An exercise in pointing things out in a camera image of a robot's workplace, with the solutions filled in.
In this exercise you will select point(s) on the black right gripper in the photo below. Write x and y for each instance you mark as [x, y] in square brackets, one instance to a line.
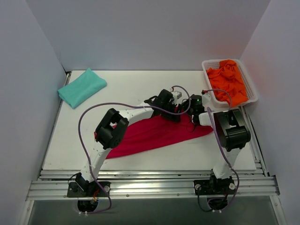
[194, 117]

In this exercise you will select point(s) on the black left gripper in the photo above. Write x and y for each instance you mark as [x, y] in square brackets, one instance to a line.
[171, 115]

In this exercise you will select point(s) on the red t shirt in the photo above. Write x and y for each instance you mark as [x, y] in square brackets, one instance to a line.
[155, 133]

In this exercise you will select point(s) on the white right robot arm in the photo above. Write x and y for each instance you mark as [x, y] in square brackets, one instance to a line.
[230, 129]

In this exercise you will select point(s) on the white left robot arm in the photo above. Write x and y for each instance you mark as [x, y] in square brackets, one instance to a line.
[112, 128]

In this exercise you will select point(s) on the orange t shirts pile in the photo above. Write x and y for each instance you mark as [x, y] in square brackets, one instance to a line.
[227, 83]

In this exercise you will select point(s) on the white plastic basket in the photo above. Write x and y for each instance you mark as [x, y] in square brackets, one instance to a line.
[250, 88]

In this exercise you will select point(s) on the folded teal t shirt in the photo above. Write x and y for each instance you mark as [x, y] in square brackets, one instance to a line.
[82, 88]

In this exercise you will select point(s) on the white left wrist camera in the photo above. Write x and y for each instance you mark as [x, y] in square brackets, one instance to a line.
[176, 95]

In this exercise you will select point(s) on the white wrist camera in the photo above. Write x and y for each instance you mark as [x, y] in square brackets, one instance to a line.
[206, 97]
[176, 95]

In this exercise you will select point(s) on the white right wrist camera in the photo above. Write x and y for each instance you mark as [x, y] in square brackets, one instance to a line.
[206, 97]

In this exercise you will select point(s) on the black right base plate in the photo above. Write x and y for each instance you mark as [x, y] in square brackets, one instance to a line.
[214, 186]

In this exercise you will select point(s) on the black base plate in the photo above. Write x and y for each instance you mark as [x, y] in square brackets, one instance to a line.
[214, 186]
[90, 189]

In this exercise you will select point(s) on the aluminium frame rails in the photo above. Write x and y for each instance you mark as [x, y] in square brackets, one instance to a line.
[154, 187]

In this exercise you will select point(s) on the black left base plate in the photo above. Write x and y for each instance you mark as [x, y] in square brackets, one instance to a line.
[90, 189]

